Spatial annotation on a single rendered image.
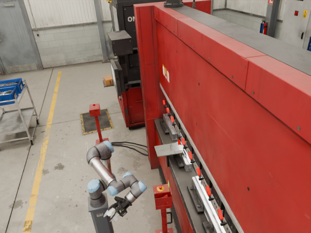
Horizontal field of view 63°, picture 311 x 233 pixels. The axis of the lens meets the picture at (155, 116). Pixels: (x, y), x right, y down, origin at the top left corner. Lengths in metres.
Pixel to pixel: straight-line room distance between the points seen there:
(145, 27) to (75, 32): 6.14
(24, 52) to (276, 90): 8.76
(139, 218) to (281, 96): 2.71
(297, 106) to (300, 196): 0.31
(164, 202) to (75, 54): 7.33
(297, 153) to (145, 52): 2.40
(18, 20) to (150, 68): 6.49
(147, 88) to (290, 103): 2.49
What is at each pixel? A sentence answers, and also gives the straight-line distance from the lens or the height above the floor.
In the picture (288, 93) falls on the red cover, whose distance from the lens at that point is 0.91.
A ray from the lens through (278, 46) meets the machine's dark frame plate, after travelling 1.29.
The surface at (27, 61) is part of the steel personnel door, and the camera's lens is 9.37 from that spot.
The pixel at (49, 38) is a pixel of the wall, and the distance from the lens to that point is 9.12.
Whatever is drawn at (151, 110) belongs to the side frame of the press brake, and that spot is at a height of 1.02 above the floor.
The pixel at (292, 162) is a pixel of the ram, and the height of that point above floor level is 2.04.
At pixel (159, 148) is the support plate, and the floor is 1.00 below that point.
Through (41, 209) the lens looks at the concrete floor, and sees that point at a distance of 3.86.
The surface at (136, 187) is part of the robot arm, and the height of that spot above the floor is 1.29.
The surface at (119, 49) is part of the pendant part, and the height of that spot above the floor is 1.83.
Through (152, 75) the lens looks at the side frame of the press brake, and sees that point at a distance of 3.18.
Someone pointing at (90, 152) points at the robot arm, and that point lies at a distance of 2.11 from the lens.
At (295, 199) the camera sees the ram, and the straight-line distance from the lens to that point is 1.04.
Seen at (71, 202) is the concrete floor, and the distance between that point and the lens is 3.77.
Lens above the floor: 2.63
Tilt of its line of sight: 30 degrees down
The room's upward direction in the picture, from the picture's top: 4 degrees counter-clockwise
